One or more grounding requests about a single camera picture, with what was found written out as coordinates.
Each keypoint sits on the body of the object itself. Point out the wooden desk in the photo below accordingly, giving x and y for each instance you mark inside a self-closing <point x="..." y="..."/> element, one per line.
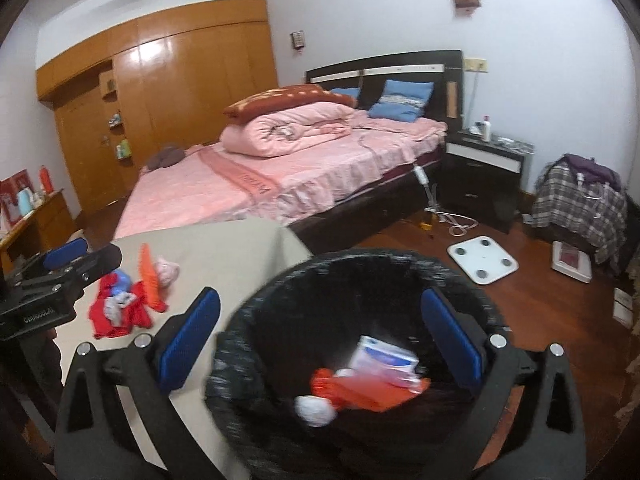
<point x="48" y="227"/>

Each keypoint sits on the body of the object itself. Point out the folded pink quilt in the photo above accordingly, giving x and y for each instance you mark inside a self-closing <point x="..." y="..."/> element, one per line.
<point x="289" y="131"/>

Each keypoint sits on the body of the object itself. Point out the grey slippers on bed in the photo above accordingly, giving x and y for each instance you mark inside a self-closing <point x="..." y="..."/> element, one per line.
<point x="166" y="157"/>

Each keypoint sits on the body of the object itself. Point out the white bathroom scale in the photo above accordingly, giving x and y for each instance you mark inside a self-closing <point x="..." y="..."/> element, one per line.
<point x="482" y="260"/>

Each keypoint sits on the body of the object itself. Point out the red thermos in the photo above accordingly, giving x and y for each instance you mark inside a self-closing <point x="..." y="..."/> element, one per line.
<point x="45" y="180"/>

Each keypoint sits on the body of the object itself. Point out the light blue kettle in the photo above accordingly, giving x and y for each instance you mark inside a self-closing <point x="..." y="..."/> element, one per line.
<point x="24" y="200"/>

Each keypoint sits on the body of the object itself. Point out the plaid cloth covered chair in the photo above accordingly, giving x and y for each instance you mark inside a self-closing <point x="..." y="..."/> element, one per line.
<point x="585" y="198"/>

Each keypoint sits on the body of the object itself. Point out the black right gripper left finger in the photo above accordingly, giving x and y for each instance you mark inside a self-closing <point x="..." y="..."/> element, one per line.
<point x="153" y="366"/>

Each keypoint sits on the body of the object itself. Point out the red patterned blanket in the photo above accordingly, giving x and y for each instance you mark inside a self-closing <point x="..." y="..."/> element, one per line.
<point x="274" y="100"/>

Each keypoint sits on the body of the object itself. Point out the black trash bin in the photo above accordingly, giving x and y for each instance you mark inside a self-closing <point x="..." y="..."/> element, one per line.
<point x="329" y="370"/>

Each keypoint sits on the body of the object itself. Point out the red picture on desk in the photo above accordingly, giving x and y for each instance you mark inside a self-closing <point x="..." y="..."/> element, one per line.
<point x="10" y="188"/>

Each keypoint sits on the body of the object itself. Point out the bed with pink sheet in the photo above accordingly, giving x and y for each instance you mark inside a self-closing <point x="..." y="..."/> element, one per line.
<point x="334" y="194"/>

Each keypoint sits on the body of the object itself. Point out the red gloves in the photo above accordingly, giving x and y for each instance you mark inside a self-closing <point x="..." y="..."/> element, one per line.
<point x="110" y="320"/>

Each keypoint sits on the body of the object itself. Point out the orange foam fruit net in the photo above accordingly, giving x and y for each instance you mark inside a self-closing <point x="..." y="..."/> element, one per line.
<point x="150" y="281"/>

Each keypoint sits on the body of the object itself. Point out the wooden wardrobe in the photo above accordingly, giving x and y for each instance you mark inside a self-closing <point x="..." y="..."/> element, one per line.
<point x="123" y="94"/>

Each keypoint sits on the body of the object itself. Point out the blue white package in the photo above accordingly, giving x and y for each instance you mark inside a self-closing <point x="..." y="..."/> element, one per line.
<point x="395" y="365"/>

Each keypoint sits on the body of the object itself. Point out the pink knotted sock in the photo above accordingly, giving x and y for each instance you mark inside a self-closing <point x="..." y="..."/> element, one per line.
<point x="166" y="271"/>

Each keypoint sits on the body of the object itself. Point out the beige table cloth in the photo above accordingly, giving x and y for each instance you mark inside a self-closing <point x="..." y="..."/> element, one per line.
<point x="235" y="258"/>

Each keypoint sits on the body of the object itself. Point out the white lotion bottle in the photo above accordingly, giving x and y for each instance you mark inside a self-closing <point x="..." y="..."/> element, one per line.
<point x="486" y="129"/>

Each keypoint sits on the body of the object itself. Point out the blue pillow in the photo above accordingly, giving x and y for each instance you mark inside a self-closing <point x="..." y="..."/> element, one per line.
<point x="403" y="101"/>

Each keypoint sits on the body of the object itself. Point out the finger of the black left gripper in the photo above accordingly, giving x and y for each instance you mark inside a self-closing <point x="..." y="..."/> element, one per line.
<point x="74" y="260"/>

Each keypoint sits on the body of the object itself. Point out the blue plastic bag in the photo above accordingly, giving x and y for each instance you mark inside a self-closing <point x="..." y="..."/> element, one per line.
<point x="121" y="288"/>

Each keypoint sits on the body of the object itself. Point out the black nightstand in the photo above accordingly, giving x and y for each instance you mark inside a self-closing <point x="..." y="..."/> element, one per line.
<point x="482" y="179"/>

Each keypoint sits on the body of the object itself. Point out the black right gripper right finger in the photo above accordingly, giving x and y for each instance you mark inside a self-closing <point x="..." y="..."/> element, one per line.
<point x="486" y="365"/>

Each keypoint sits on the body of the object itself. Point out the wall thermostat box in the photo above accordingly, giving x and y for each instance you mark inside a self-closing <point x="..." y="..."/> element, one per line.
<point x="298" y="40"/>

